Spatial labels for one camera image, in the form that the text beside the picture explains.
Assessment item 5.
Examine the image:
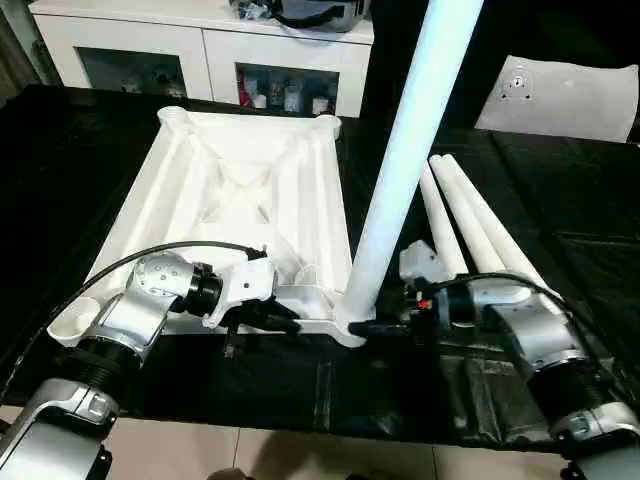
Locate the white plastic table leg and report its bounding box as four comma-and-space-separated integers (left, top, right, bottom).
444, 153, 553, 296
429, 153, 513, 279
334, 0, 487, 337
417, 165, 469, 283

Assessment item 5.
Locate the white plastic table top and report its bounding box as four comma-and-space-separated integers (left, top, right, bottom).
47, 105, 369, 349

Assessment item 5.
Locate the white cabinet with glass doors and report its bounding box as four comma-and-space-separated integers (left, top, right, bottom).
28, 0, 377, 119

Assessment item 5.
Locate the small metal clutter pile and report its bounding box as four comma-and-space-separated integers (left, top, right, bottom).
230, 0, 273, 23

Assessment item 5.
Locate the dark round pot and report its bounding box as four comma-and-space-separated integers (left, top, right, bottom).
268, 0, 367, 31

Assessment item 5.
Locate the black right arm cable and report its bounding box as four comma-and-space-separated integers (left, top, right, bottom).
430, 272, 626, 401

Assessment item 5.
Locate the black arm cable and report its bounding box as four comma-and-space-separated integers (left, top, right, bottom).
0, 240, 268, 393
430, 272, 626, 401

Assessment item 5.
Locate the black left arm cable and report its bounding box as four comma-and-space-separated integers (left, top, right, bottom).
0, 240, 268, 393

